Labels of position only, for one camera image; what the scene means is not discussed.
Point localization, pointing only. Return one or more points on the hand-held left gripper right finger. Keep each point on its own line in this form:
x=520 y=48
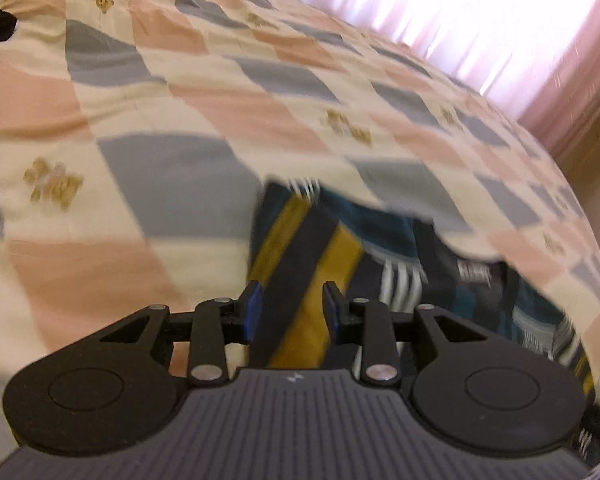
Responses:
x=330 y=310

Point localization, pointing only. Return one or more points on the checkered bear print quilt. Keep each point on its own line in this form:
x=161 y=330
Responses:
x=130 y=110

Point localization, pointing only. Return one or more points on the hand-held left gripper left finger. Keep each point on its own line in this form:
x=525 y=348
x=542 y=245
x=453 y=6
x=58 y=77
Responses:
x=252 y=310

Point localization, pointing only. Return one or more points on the navy striped sweater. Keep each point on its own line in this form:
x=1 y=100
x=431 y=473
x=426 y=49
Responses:
x=380 y=240

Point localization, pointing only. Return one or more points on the pink curtain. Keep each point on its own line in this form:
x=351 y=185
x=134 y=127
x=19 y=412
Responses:
x=480 y=20

